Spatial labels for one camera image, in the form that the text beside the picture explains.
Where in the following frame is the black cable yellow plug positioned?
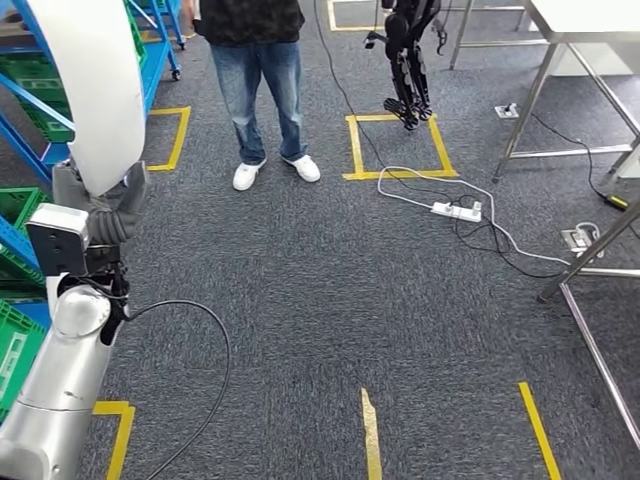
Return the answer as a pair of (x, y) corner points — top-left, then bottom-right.
(519, 111), (630, 212)

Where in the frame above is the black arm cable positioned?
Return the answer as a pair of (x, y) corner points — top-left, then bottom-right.
(75, 274), (232, 480)

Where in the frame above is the white power strip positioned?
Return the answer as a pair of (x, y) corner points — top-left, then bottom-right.
(430, 200), (484, 224)

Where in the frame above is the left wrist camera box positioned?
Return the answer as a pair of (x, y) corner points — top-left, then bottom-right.
(26, 203), (92, 278)

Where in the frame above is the black humanoid robot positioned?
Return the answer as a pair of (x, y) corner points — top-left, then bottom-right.
(364, 0), (448, 132)

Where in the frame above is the white top steel table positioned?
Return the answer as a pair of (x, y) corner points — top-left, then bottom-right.
(448, 0), (640, 185)

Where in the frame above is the yellow floor tape square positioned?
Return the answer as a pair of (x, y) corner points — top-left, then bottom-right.
(342, 113), (460, 182)
(145, 105), (192, 174)
(327, 0), (386, 32)

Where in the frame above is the black floor cable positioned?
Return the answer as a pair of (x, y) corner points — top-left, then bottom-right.
(313, 0), (454, 203)
(447, 193), (568, 280)

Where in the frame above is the person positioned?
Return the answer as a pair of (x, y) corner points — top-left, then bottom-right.
(182, 0), (322, 193)

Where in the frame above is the white curved plastic part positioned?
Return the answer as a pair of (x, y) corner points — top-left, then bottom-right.
(27, 0), (147, 198)

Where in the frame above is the white power cable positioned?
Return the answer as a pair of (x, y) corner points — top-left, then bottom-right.
(377, 165), (574, 268)

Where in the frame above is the green plastic crate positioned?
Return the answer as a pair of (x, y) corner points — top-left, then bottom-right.
(0, 56), (76, 144)
(0, 187), (54, 293)
(0, 299), (48, 425)
(124, 0), (149, 71)

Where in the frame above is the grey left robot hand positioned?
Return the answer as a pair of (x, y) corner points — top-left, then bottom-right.
(52, 160), (149, 219)

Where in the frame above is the yellow floor tape strip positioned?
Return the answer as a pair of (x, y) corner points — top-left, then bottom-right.
(518, 381), (564, 480)
(361, 387), (383, 480)

